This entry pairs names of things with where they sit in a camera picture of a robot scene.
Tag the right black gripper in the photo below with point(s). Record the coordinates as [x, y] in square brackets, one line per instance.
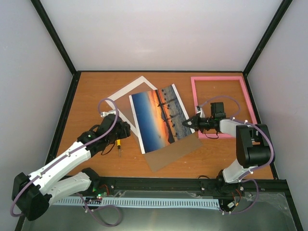
[195, 124]

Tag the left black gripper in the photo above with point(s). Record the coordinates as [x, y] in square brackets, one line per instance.
[125, 132]

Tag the yellow handled screwdriver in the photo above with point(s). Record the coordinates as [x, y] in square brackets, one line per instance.
[118, 143]

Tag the pink picture frame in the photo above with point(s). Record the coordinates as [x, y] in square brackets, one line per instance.
[231, 90]

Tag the sunset photo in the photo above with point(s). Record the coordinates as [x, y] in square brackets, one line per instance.
[158, 116]

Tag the white mat board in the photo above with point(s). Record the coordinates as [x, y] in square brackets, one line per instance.
[121, 98]

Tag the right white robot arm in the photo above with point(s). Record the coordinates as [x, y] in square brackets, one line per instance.
[254, 149]

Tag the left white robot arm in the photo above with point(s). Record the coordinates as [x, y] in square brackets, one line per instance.
[34, 193]

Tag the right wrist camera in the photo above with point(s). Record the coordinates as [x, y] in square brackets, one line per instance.
[199, 112]

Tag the black aluminium rail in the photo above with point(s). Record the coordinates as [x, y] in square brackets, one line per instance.
[200, 186]

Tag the light blue cable duct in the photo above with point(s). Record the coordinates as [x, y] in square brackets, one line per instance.
[142, 202]

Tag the metal base plate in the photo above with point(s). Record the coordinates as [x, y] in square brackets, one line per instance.
[271, 212]

